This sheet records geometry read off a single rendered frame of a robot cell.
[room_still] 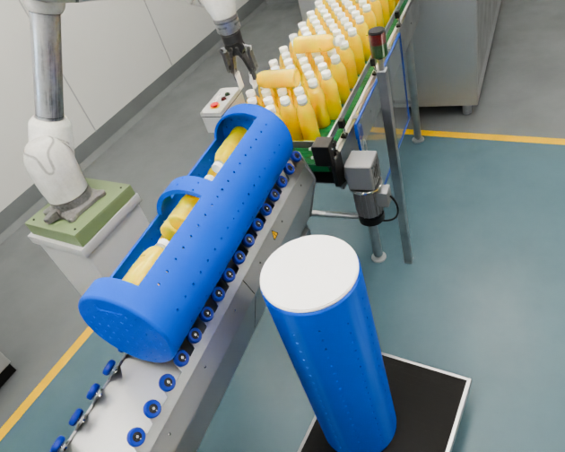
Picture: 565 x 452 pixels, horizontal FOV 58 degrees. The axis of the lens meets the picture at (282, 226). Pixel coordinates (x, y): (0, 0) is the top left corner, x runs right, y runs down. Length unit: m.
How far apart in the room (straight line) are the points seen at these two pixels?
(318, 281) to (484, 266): 1.49
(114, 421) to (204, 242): 0.52
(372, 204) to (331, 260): 0.76
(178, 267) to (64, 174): 0.74
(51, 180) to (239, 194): 0.72
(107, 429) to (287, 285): 0.60
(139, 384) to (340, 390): 0.59
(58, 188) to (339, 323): 1.11
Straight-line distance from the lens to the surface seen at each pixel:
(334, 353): 1.47
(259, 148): 1.68
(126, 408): 1.50
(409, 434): 2.09
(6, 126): 4.42
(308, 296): 1.34
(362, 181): 2.04
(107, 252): 2.03
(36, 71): 2.08
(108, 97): 4.96
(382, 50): 2.04
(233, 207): 1.52
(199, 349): 1.50
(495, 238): 2.88
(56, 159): 1.94
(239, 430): 2.42
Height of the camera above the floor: 2.05
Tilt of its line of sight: 40 degrees down
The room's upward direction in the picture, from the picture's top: 20 degrees counter-clockwise
